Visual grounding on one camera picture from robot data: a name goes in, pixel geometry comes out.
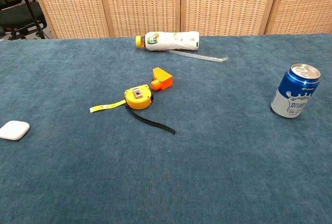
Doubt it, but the black tripod stand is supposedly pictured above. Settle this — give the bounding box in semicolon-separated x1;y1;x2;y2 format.
12;0;46;39

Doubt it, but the clear plastic straw wrapper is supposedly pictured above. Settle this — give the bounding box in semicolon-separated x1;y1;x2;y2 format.
165;49;229;63

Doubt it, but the white earbuds case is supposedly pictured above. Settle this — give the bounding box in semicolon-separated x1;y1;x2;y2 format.
0;120;31;141

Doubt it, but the woven wooden folding screen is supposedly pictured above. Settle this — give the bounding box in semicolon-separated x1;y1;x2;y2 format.
27;0;332;39

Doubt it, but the orange plastic block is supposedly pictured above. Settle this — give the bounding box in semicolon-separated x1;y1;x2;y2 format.
150;67;174;91

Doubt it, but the black office chair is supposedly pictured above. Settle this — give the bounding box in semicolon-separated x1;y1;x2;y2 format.
0;0;48;40

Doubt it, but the white bottle with yellow cap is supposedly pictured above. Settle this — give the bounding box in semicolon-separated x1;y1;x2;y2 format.
134;31;200;52

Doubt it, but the yellow tape measure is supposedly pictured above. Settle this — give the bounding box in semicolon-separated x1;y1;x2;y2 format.
89;84;176;135

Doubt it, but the blue and white drink can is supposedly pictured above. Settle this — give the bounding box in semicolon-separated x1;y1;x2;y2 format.
270;63;321;119

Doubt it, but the blue table cloth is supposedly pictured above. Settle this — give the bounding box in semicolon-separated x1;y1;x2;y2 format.
0;33;332;224

